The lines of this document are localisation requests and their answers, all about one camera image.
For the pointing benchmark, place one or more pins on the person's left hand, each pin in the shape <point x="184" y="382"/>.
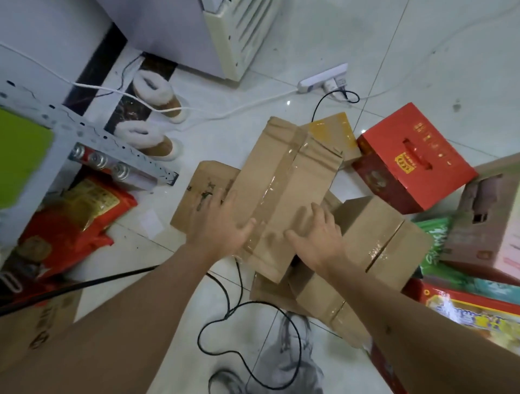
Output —
<point x="219" y="227"/>

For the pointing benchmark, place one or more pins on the person's right hand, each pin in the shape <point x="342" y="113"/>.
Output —
<point x="321" y="247"/>

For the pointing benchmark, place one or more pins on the printed-tape brown parcel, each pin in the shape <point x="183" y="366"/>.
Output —
<point x="191" y="178"/>

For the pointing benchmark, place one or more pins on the wide clear-taped cardboard box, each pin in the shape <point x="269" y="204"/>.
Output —
<point x="378" y="235"/>

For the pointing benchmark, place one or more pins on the long taped cardboard box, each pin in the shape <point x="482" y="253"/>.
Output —
<point x="280" y="170"/>

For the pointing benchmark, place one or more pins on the small yellow-taped cardboard box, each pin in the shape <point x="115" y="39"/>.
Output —
<point x="333" y="132"/>

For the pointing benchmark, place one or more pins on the large red cartoon gift box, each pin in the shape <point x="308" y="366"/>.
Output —
<point x="467" y="316"/>

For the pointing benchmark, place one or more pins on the pink green bottle box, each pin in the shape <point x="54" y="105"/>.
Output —
<point x="487" y="227"/>

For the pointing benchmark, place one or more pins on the grey metal shelves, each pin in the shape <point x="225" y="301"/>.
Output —
<point x="61" y="121"/>

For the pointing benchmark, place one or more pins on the person's right forearm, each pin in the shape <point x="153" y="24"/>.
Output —
<point x="426" y="345"/>

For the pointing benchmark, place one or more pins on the person's left forearm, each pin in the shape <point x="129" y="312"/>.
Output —
<point x="122" y="324"/>

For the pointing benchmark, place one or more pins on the person's grey trousers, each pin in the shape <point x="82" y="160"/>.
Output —
<point x="284" y="361"/>

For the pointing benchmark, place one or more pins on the person's grey shoe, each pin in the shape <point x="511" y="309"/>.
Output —
<point x="227" y="383"/>

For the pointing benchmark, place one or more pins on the kiwi fruit carton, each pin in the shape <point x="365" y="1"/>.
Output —
<point x="434" y="243"/>

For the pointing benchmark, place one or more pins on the brown fur-lined boot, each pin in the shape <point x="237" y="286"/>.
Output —
<point x="156" y="91"/>
<point x="142" y="138"/>

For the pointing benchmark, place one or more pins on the red yellow snack bag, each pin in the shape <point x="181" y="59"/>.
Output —
<point x="81" y="227"/>

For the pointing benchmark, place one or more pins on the white power strip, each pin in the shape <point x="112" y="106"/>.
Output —
<point x="317" y="80"/>

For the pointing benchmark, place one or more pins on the teal snack packet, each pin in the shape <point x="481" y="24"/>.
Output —
<point x="487" y="290"/>

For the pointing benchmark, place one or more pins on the dark red snack bag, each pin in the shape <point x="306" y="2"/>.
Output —
<point x="24" y="264"/>

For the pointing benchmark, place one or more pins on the white display fridge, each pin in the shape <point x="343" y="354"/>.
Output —
<point x="162" y="32"/>

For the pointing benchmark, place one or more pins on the printed brown carton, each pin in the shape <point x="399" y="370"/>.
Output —
<point x="40" y="324"/>

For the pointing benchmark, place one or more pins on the bright green packet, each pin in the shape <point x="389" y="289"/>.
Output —
<point x="22" y="158"/>

